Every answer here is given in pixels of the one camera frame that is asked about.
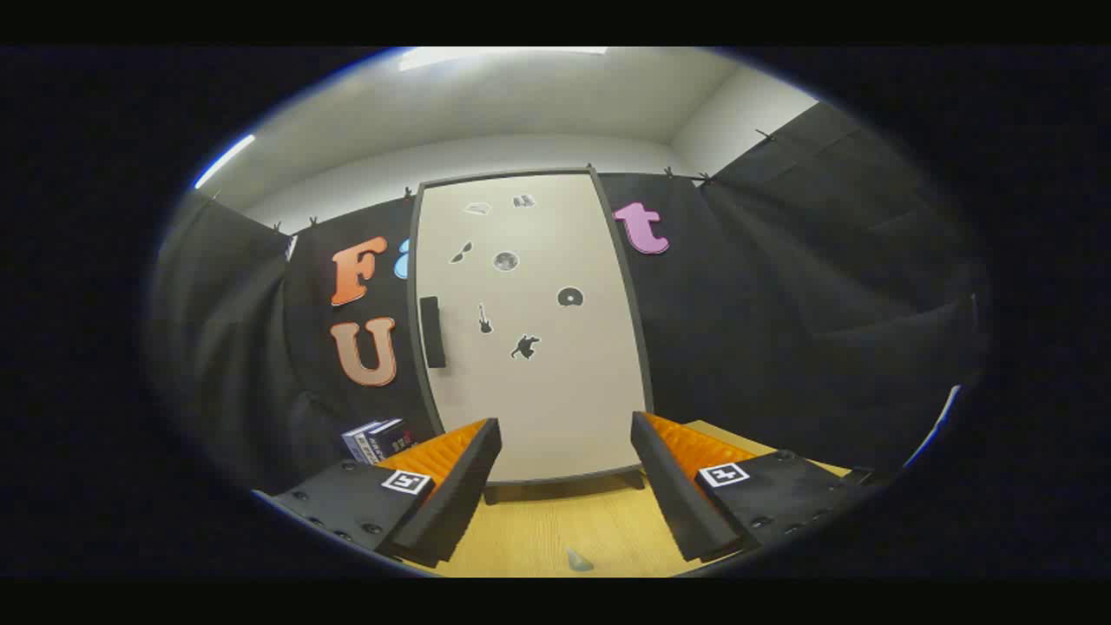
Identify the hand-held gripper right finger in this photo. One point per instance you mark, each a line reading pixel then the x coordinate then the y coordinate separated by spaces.
pixel 673 486

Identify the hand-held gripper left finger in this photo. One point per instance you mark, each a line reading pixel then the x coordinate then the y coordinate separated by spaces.
pixel 451 495

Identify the small clear plastic object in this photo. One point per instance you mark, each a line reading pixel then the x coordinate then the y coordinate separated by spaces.
pixel 579 562

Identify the grey cabinet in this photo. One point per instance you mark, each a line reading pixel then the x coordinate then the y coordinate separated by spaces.
pixel 491 495

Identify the dark cover book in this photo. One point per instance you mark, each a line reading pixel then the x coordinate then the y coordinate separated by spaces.
pixel 388 438

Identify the black backdrop cloth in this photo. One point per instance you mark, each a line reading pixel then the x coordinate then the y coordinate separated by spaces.
pixel 781 330

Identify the ceiling light panel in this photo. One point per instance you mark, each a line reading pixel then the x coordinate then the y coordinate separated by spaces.
pixel 486 55
pixel 224 161

